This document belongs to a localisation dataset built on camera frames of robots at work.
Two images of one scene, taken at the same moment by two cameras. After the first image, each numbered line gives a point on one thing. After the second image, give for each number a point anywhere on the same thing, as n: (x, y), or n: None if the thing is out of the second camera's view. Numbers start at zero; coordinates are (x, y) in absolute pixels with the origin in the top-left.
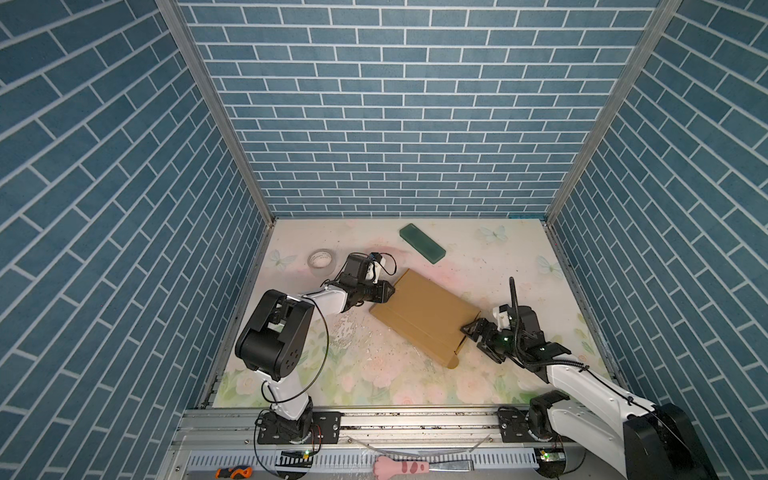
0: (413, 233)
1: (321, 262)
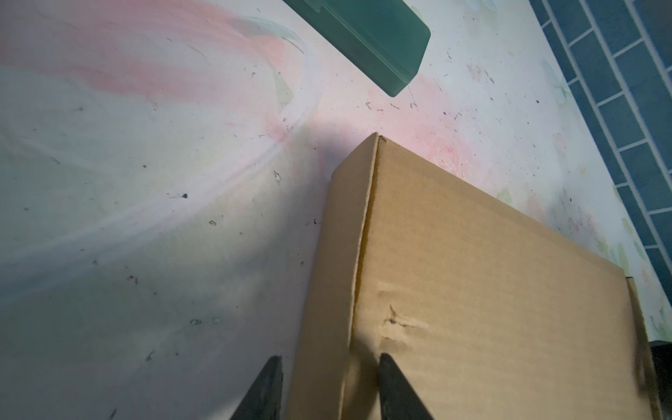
0: (382, 40)
1: None
